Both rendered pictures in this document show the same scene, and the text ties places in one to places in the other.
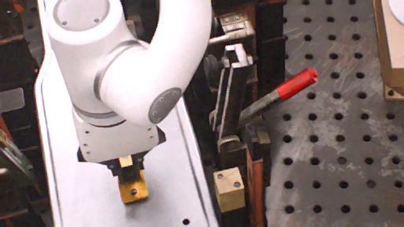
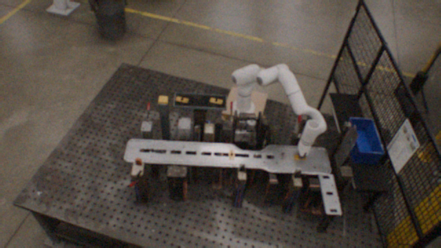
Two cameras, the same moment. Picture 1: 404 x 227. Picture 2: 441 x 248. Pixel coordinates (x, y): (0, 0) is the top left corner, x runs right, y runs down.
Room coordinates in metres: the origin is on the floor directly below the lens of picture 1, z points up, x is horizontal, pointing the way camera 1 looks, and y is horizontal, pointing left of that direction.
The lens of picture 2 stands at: (1.00, 1.59, 2.87)
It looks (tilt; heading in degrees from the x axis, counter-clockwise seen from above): 48 degrees down; 275
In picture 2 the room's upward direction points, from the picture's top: 6 degrees clockwise
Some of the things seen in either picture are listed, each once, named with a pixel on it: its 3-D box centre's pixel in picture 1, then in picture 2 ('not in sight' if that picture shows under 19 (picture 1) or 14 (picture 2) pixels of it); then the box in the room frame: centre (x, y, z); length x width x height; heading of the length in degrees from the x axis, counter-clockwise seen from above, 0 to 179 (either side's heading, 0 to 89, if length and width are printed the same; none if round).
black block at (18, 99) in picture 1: (26, 153); (269, 191); (0.73, 0.32, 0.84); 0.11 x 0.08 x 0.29; 98
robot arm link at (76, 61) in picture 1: (95, 50); (311, 131); (0.56, 0.11, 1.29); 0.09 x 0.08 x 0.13; 42
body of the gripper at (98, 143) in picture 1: (114, 121); (304, 145); (0.56, 0.12, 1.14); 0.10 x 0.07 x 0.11; 98
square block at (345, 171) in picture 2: not in sight; (337, 185); (0.27, 0.21, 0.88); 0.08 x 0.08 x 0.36; 8
